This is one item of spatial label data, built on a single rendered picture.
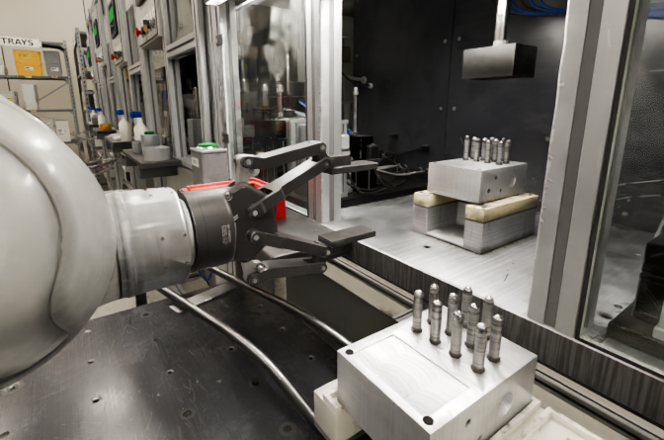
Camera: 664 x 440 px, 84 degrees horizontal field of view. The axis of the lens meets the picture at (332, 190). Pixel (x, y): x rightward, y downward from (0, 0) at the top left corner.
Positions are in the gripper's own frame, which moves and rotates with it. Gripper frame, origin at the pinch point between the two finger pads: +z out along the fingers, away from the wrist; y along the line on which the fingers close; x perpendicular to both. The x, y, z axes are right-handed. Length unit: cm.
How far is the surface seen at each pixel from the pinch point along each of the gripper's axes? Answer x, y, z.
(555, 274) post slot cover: -20.8, -3.8, 7.5
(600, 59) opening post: -21.8, 15.1, 7.4
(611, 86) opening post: -22.8, 13.0, 7.4
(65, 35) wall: 750, 123, -4
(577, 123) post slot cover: -20.8, 10.1, 7.5
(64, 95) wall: 750, 27, -18
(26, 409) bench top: 29, -32, -38
